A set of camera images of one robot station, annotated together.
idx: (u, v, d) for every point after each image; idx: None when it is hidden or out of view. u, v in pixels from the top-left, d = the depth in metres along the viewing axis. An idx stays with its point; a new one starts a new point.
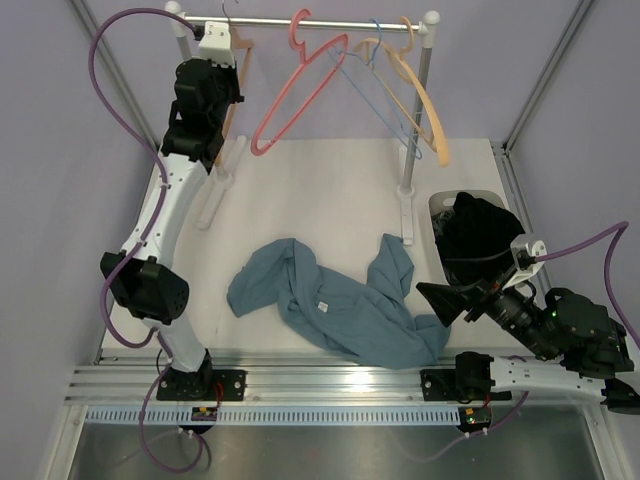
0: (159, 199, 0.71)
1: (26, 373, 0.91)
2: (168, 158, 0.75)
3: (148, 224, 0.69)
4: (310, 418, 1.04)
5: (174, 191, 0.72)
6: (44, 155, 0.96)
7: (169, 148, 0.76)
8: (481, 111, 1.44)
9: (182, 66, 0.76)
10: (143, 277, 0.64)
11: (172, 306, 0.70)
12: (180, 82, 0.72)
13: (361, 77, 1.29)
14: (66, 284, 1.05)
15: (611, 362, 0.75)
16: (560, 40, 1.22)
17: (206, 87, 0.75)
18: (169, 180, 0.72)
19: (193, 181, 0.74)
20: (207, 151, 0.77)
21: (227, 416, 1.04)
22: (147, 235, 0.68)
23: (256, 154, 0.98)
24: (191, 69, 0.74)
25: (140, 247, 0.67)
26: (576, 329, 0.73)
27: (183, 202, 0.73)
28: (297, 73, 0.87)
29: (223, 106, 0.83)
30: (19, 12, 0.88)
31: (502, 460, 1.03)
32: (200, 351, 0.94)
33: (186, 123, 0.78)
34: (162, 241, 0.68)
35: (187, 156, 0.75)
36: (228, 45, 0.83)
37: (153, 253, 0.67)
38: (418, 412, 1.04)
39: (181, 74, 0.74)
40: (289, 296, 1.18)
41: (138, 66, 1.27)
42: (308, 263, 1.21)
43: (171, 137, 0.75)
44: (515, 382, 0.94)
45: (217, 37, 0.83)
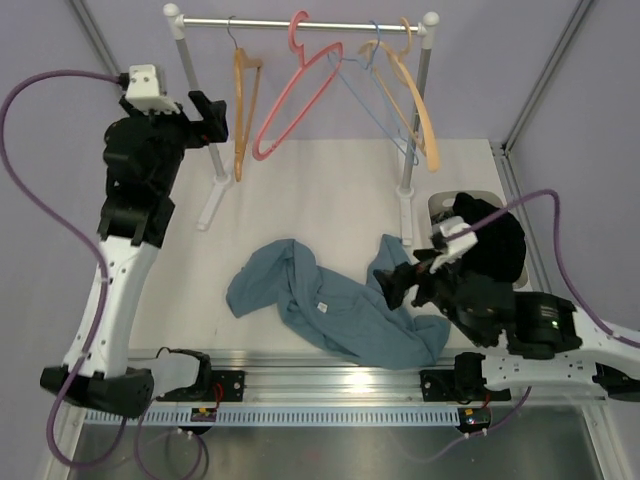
0: (102, 297, 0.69)
1: (24, 373, 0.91)
2: (107, 242, 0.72)
3: (91, 333, 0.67)
4: (310, 419, 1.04)
5: (118, 284, 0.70)
6: (41, 157, 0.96)
7: (108, 229, 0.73)
8: (480, 112, 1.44)
9: (112, 127, 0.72)
10: (94, 396, 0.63)
11: (134, 407, 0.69)
12: (109, 154, 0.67)
13: (362, 77, 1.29)
14: (64, 284, 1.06)
15: (548, 341, 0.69)
16: (560, 40, 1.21)
17: (144, 154, 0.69)
18: (110, 271, 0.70)
19: (138, 267, 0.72)
20: (152, 224, 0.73)
21: (227, 416, 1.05)
22: (91, 345, 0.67)
23: (256, 158, 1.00)
24: (120, 138, 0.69)
25: (84, 360, 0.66)
26: (493, 306, 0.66)
27: (130, 292, 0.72)
28: (296, 77, 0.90)
29: (171, 165, 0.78)
30: (19, 16, 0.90)
31: (501, 460, 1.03)
32: (189, 358, 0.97)
33: (126, 193, 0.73)
34: (108, 349, 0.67)
35: (129, 240, 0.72)
36: (158, 91, 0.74)
37: (99, 367, 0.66)
38: (418, 413, 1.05)
39: (113, 142, 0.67)
40: (289, 297, 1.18)
41: (139, 67, 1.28)
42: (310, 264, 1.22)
43: (112, 215, 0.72)
44: (506, 378, 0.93)
45: (143, 83, 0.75)
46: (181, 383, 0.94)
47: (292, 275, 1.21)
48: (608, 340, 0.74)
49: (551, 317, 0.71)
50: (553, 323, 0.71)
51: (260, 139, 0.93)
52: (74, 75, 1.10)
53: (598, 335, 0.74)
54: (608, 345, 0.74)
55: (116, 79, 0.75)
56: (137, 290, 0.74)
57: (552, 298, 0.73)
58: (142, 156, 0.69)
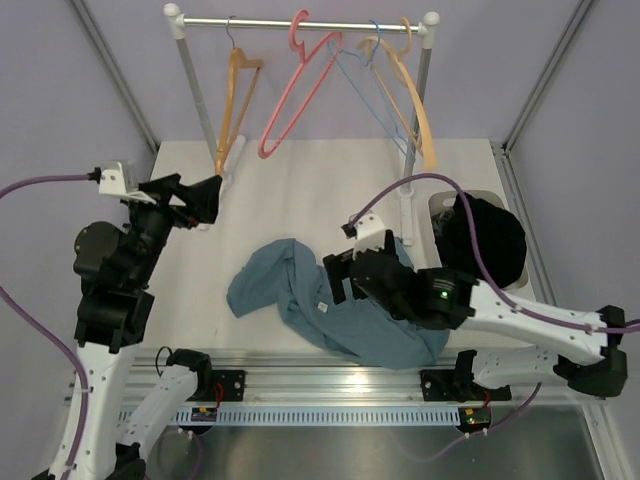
0: (81, 409, 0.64)
1: (25, 373, 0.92)
2: (83, 349, 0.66)
3: (74, 443, 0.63)
4: (311, 419, 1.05)
5: (98, 393, 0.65)
6: (41, 157, 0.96)
7: (84, 336, 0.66)
8: (480, 112, 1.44)
9: (83, 231, 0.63)
10: None
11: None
12: (82, 263, 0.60)
13: (362, 75, 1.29)
14: (65, 283, 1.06)
15: (441, 312, 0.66)
16: (560, 40, 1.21)
17: (117, 256, 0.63)
18: (89, 380, 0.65)
19: (119, 368, 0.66)
20: (131, 324, 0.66)
21: (227, 416, 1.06)
22: (75, 455, 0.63)
23: (263, 157, 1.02)
24: (93, 240, 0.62)
25: (69, 471, 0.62)
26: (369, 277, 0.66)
27: (114, 395, 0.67)
28: (297, 75, 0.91)
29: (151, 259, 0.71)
30: (19, 16, 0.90)
31: (501, 460, 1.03)
32: (179, 370, 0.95)
33: (102, 292, 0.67)
34: (93, 459, 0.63)
35: (107, 345, 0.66)
36: (125, 189, 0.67)
37: (85, 478, 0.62)
38: (418, 412, 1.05)
39: (82, 246, 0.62)
40: (290, 297, 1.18)
41: (139, 67, 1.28)
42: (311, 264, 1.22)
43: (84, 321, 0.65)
44: (489, 372, 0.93)
45: (109, 183, 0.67)
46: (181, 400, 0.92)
47: (291, 274, 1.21)
48: (514, 314, 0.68)
49: (444, 287, 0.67)
50: (442, 293, 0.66)
51: (265, 137, 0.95)
52: (75, 75, 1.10)
53: (499, 307, 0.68)
54: (516, 320, 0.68)
55: (90, 176, 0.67)
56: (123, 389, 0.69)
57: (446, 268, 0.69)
58: (116, 261, 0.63)
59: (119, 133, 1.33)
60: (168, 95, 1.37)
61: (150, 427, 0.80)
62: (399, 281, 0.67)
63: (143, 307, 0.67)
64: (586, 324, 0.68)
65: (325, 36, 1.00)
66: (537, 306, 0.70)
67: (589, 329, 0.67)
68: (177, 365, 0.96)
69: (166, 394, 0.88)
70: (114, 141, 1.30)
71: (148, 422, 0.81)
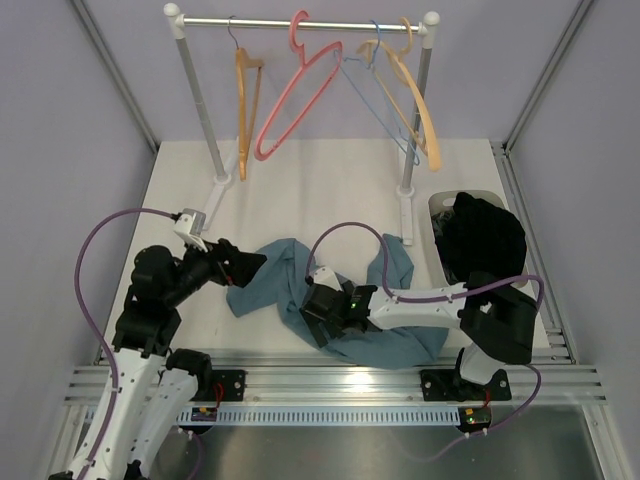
0: (110, 406, 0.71)
1: (26, 373, 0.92)
2: (120, 355, 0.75)
3: (97, 438, 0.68)
4: (310, 419, 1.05)
5: (126, 393, 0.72)
6: (41, 157, 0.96)
7: (120, 342, 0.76)
8: (480, 112, 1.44)
9: (143, 251, 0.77)
10: None
11: None
12: (138, 274, 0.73)
13: (362, 74, 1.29)
14: (66, 283, 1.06)
15: (360, 319, 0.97)
16: (560, 40, 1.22)
17: (165, 275, 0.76)
18: (120, 381, 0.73)
19: (147, 375, 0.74)
20: (161, 336, 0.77)
21: (227, 415, 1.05)
22: (96, 452, 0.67)
23: (260, 159, 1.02)
24: (151, 259, 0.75)
25: (87, 467, 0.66)
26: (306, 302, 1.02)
27: (139, 398, 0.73)
28: (296, 77, 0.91)
29: (189, 290, 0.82)
30: (19, 15, 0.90)
31: (502, 460, 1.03)
32: (179, 376, 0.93)
33: (142, 308, 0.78)
34: (111, 456, 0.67)
35: (140, 351, 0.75)
36: (190, 227, 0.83)
37: (101, 473, 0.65)
38: (418, 412, 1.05)
39: (139, 262, 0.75)
40: (288, 296, 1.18)
41: (139, 67, 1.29)
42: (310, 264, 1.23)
43: (124, 327, 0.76)
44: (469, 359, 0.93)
45: (182, 223, 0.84)
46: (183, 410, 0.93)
47: (290, 274, 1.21)
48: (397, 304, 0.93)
49: (357, 301, 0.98)
50: (354, 304, 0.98)
51: (262, 138, 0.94)
52: (75, 75, 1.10)
53: (388, 302, 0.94)
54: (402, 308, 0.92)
55: (172, 216, 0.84)
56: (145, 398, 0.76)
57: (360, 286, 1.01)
58: (163, 278, 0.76)
59: (119, 133, 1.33)
60: (169, 95, 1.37)
61: (151, 440, 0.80)
62: (328, 302, 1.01)
63: (172, 324, 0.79)
64: (445, 294, 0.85)
65: (329, 46, 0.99)
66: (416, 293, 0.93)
67: (448, 297, 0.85)
68: (175, 368, 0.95)
69: (165, 402, 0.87)
70: (114, 141, 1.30)
71: (149, 436, 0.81)
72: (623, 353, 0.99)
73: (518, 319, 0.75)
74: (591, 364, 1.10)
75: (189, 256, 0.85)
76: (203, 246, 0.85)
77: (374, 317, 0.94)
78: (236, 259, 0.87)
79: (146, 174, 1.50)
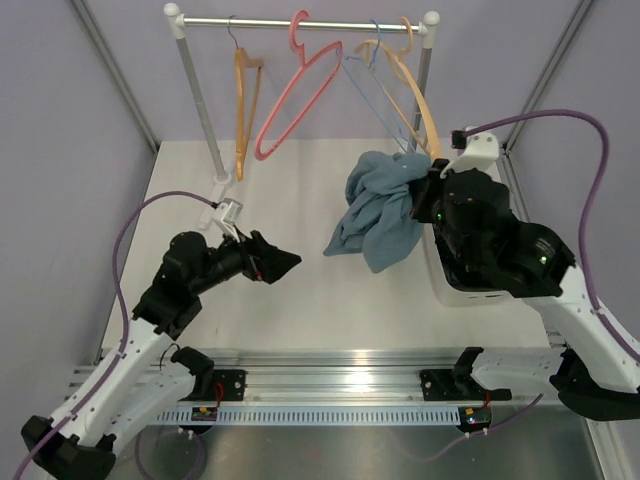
0: (110, 368, 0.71)
1: (27, 373, 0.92)
2: (135, 322, 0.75)
3: (86, 396, 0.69)
4: (310, 418, 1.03)
5: (129, 361, 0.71)
6: (41, 157, 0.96)
7: (140, 311, 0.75)
8: (481, 112, 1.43)
9: (181, 234, 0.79)
10: (59, 457, 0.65)
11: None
12: (172, 258, 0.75)
13: (361, 72, 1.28)
14: (66, 284, 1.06)
15: (525, 267, 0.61)
16: (560, 40, 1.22)
17: (196, 262, 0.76)
18: (126, 348, 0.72)
19: (153, 350, 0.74)
20: (178, 320, 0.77)
21: (227, 416, 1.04)
22: (80, 408, 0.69)
23: (260, 158, 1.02)
24: (188, 246, 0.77)
25: (67, 419, 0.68)
26: (474, 196, 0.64)
27: (135, 372, 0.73)
28: (296, 76, 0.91)
29: (215, 282, 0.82)
30: (20, 15, 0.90)
31: (501, 461, 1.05)
32: (182, 370, 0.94)
33: (167, 287, 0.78)
34: (92, 417, 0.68)
35: (154, 325, 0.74)
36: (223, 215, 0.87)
37: (77, 431, 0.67)
38: (418, 413, 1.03)
39: (174, 245, 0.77)
40: (372, 218, 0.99)
41: (139, 67, 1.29)
42: (417, 170, 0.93)
43: (147, 299, 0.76)
44: (488, 370, 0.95)
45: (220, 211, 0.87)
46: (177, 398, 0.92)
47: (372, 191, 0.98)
48: (590, 316, 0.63)
49: (545, 253, 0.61)
50: (542, 257, 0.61)
51: (262, 137, 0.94)
52: (77, 75, 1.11)
53: (582, 299, 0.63)
54: (589, 322, 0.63)
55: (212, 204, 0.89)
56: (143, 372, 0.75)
57: (557, 236, 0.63)
58: (194, 263, 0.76)
59: (119, 132, 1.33)
60: (169, 95, 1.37)
61: (133, 421, 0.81)
62: (494, 219, 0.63)
63: (190, 309, 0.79)
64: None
65: (326, 45, 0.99)
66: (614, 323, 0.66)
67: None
68: (179, 364, 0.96)
69: (161, 389, 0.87)
70: (114, 141, 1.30)
71: (133, 415, 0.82)
72: None
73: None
74: None
75: (223, 245, 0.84)
76: (236, 238, 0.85)
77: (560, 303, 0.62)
78: (266, 253, 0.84)
79: (146, 174, 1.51)
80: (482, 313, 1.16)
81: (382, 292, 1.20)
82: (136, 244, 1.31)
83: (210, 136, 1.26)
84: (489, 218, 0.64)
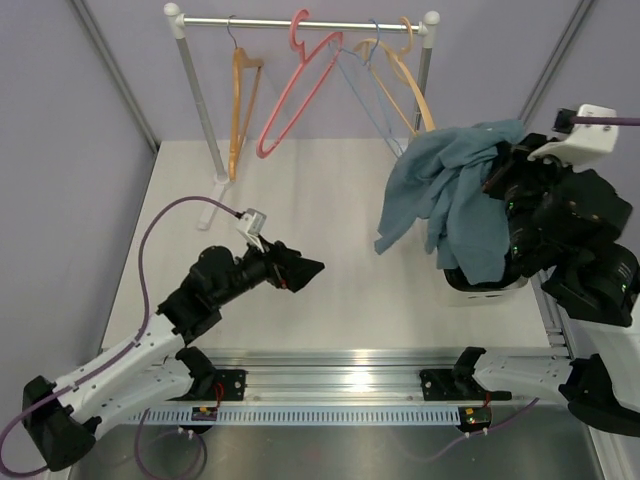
0: (121, 352, 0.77)
1: (27, 373, 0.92)
2: (156, 316, 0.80)
3: (92, 372, 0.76)
4: (310, 418, 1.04)
5: (140, 351, 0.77)
6: (41, 156, 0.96)
7: (163, 308, 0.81)
8: (482, 111, 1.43)
9: (210, 247, 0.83)
10: (51, 422, 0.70)
11: (60, 457, 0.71)
12: (198, 270, 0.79)
13: (361, 71, 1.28)
14: (66, 283, 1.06)
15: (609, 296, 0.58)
16: (560, 40, 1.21)
17: (219, 275, 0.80)
18: (141, 339, 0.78)
19: (166, 346, 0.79)
20: (195, 327, 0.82)
21: (228, 416, 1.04)
22: (83, 382, 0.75)
23: (260, 156, 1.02)
24: (214, 258, 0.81)
25: (69, 389, 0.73)
26: (601, 214, 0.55)
27: (141, 364, 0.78)
28: (296, 76, 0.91)
29: (237, 293, 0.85)
30: (21, 15, 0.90)
31: (501, 462, 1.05)
32: (182, 370, 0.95)
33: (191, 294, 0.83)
34: (91, 394, 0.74)
35: (172, 325, 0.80)
36: (248, 227, 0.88)
37: (73, 403, 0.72)
38: (418, 412, 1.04)
39: (203, 257, 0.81)
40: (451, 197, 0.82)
41: (140, 67, 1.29)
42: (513, 131, 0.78)
43: (170, 300, 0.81)
44: (492, 373, 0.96)
45: (244, 222, 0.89)
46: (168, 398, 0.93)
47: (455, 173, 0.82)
48: None
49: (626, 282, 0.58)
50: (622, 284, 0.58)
51: (262, 137, 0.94)
52: (77, 74, 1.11)
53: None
54: None
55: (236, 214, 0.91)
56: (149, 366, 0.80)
57: (635, 261, 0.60)
58: (217, 276, 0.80)
59: (119, 132, 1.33)
60: (169, 94, 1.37)
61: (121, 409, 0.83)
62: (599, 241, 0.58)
63: (211, 318, 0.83)
64: None
65: (325, 38, 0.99)
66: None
67: None
68: (181, 362, 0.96)
69: (157, 385, 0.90)
70: (114, 141, 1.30)
71: (122, 403, 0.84)
72: None
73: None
74: None
75: (248, 255, 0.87)
76: (261, 248, 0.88)
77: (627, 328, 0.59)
78: (289, 262, 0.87)
79: (146, 174, 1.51)
80: (482, 314, 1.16)
81: (382, 292, 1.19)
82: (135, 244, 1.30)
83: (210, 135, 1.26)
84: (594, 239, 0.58)
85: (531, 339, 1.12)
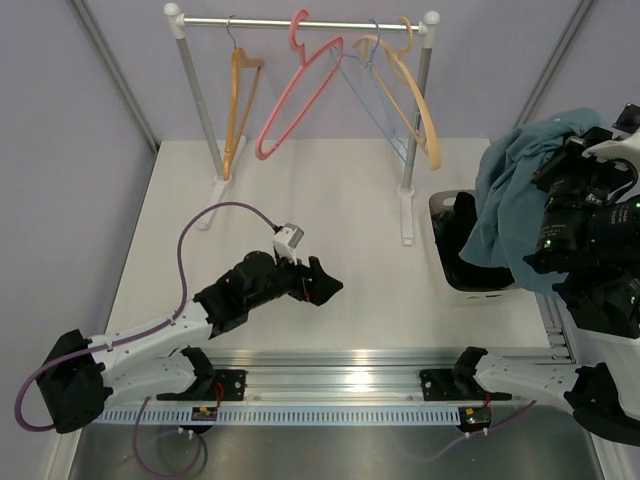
0: (157, 327, 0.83)
1: (27, 373, 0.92)
2: (192, 303, 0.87)
3: (127, 338, 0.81)
4: (310, 418, 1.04)
5: (174, 329, 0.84)
6: (41, 157, 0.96)
7: (199, 296, 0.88)
8: (482, 111, 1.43)
9: (254, 253, 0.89)
10: (80, 375, 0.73)
11: (70, 416, 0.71)
12: (242, 269, 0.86)
13: (360, 71, 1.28)
14: (66, 283, 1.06)
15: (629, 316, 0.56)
16: (561, 40, 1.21)
17: (258, 282, 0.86)
18: (177, 319, 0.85)
19: (195, 333, 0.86)
20: (222, 324, 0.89)
21: (227, 416, 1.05)
22: (118, 345, 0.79)
23: (260, 157, 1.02)
24: (260, 263, 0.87)
25: (103, 348, 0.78)
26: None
27: (171, 343, 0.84)
28: (296, 76, 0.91)
29: (266, 300, 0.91)
30: (20, 15, 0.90)
31: (502, 461, 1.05)
32: (188, 364, 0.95)
33: (227, 292, 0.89)
34: (123, 357, 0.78)
35: (207, 315, 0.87)
36: (285, 239, 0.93)
37: (106, 361, 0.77)
38: (418, 413, 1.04)
39: (248, 261, 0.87)
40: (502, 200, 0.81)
41: (139, 67, 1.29)
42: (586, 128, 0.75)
43: (207, 291, 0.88)
44: (494, 374, 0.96)
45: (283, 233, 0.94)
46: (168, 390, 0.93)
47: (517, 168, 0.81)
48: None
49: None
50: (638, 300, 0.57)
51: (262, 137, 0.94)
52: (77, 74, 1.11)
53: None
54: None
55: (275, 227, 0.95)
56: (173, 348, 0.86)
57: None
58: (256, 282, 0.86)
59: (120, 132, 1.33)
60: (169, 94, 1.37)
61: (131, 386, 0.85)
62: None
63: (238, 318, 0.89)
64: None
65: (327, 43, 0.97)
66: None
67: None
68: (184, 359, 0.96)
69: (164, 373, 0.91)
70: (114, 140, 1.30)
71: (133, 382, 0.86)
72: None
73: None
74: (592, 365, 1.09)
75: (281, 264, 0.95)
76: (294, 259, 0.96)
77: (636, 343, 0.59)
78: (318, 276, 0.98)
79: (146, 174, 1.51)
80: (482, 314, 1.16)
81: (382, 292, 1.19)
82: (135, 244, 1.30)
83: (210, 135, 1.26)
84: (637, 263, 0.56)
85: (531, 339, 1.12)
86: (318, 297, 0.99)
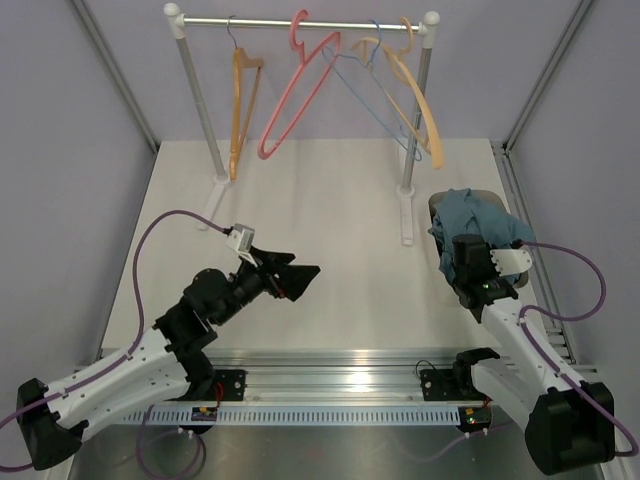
0: (115, 363, 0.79)
1: (27, 373, 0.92)
2: (153, 332, 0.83)
3: (82, 380, 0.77)
4: (310, 419, 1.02)
5: (132, 363, 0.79)
6: (40, 157, 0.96)
7: (160, 323, 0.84)
8: (482, 111, 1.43)
9: (205, 271, 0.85)
10: (42, 423, 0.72)
11: (49, 457, 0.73)
12: (191, 293, 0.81)
13: (359, 72, 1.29)
14: (65, 282, 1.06)
15: (477, 296, 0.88)
16: (560, 40, 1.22)
17: (211, 301, 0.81)
18: (135, 352, 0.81)
19: (157, 361, 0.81)
20: (189, 346, 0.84)
21: (227, 416, 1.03)
22: (73, 390, 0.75)
23: (261, 158, 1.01)
24: (208, 281, 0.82)
25: (59, 395, 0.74)
26: (463, 240, 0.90)
27: (133, 376, 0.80)
28: (296, 76, 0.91)
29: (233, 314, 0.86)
30: (18, 14, 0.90)
31: (501, 460, 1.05)
32: (179, 371, 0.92)
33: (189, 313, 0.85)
34: (79, 402, 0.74)
35: (168, 343, 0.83)
36: (236, 245, 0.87)
37: (61, 408, 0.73)
38: (418, 412, 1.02)
39: (198, 281, 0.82)
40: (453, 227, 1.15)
41: (139, 66, 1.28)
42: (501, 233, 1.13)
43: (168, 316, 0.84)
44: (487, 371, 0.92)
45: (232, 239, 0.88)
46: (161, 399, 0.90)
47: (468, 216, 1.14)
48: (513, 325, 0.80)
49: (491, 288, 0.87)
50: (486, 286, 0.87)
51: (263, 139, 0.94)
52: (76, 75, 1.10)
53: (510, 317, 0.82)
54: (511, 332, 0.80)
55: (225, 231, 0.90)
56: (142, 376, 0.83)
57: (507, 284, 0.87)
58: (208, 299, 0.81)
59: (120, 132, 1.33)
60: (169, 94, 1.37)
61: (110, 412, 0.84)
62: (473, 260, 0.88)
63: (205, 338, 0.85)
64: (557, 365, 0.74)
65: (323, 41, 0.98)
66: (541, 342, 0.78)
67: (556, 370, 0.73)
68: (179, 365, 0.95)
69: (149, 389, 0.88)
70: (114, 140, 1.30)
71: (111, 406, 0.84)
72: (620, 356, 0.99)
73: (580, 444, 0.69)
74: (591, 364, 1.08)
75: (241, 271, 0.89)
76: (253, 261, 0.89)
77: (491, 309, 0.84)
78: (286, 273, 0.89)
79: (146, 174, 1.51)
80: None
81: (383, 293, 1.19)
82: (135, 244, 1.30)
83: (210, 136, 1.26)
84: (479, 268, 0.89)
85: None
86: (293, 295, 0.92)
